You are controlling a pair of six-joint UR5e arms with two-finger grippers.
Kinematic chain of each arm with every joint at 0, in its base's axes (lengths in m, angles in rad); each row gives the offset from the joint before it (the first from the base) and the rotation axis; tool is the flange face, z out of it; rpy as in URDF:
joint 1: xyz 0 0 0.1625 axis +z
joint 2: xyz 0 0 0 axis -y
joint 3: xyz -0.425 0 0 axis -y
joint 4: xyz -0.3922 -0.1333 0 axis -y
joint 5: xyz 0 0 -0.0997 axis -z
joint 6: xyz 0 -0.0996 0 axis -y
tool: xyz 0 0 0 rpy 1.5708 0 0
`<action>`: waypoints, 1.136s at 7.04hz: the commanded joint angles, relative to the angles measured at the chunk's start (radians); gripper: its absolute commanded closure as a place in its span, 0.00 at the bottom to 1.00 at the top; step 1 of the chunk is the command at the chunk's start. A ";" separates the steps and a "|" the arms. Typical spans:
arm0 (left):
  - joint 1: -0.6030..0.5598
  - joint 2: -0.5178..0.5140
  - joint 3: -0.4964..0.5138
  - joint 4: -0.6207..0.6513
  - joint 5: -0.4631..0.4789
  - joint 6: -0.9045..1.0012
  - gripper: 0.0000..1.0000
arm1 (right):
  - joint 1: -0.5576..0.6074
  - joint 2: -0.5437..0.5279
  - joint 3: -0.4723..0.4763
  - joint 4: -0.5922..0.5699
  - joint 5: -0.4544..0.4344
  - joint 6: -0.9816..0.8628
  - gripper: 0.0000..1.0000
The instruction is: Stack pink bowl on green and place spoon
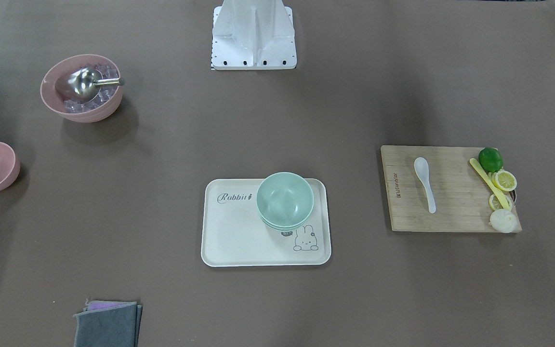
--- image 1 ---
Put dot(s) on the ice cubes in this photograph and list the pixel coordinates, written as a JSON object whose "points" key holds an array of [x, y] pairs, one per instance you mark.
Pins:
{"points": [[105, 93]]}

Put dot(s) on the top green bowl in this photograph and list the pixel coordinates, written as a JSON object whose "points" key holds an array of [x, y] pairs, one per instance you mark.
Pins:
{"points": [[285, 193]]}

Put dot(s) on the upper lemon slice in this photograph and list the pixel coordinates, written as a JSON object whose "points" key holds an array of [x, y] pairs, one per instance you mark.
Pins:
{"points": [[504, 180]]}

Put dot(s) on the grey folded cloth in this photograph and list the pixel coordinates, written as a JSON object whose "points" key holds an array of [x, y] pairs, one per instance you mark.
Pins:
{"points": [[117, 327]]}

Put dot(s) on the white onion half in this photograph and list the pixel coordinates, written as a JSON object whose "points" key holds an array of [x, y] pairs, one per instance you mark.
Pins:
{"points": [[503, 220]]}

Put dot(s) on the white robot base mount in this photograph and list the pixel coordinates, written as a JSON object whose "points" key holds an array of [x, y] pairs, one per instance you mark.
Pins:
{"points": [[253, 35]]}

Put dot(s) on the metal ice scoop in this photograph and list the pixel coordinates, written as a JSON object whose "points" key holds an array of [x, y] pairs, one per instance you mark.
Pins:
{"points": [[84, 84]]}

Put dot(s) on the green bowl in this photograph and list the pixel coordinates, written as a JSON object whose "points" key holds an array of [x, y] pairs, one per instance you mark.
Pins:
{"points": [[285, 193], [283, 223]]}

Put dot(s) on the yellow plastic knife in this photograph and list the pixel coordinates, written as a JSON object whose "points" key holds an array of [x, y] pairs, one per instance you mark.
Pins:
{"points": [[500, 196]]}

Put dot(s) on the green lime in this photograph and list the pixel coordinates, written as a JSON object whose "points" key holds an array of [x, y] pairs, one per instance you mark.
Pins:
{"points": [[490, 159]]}

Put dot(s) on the white ceramic spoon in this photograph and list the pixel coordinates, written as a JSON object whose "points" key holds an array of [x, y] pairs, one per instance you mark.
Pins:
{"points": [[422, 170]]}

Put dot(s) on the white rabbit tray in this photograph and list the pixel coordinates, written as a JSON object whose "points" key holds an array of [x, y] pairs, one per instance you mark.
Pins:
{"points": [[234, 235]]}

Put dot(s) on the bamboo cutting board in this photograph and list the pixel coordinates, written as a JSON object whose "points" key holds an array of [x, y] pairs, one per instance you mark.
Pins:
{"points": [[461, 195]]}

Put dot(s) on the lower green bowl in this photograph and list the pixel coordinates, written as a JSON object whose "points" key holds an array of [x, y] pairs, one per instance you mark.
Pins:
{"points": [[283, 223]]}

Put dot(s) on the lemon slice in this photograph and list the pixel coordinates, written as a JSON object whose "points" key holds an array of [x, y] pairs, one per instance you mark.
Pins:
{"points": [[504, 180], [495, 204]]}

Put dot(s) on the purple folded cloth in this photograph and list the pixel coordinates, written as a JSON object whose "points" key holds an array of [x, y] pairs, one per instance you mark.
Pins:
{"points": [[104, 304]]}

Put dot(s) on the lower lemon slice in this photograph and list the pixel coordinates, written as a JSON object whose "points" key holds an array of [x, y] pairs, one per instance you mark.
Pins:
{"points": [[495, 204]]}

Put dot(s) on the large pink ice bowl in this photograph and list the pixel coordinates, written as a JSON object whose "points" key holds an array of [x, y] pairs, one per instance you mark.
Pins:
{"points": [[55, 102]]}

